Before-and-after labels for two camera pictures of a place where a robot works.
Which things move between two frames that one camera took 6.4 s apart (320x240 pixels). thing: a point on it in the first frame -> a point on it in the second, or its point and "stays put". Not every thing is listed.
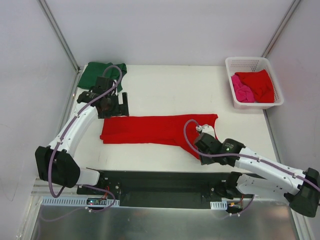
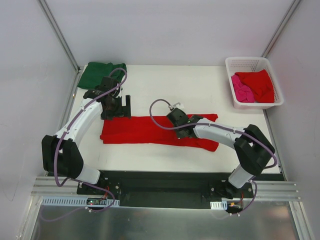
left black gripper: (119, 105) stays put
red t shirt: (150, 128) stays put
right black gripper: (204, 150) -> (184, 133)
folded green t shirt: (93, 70) stays put
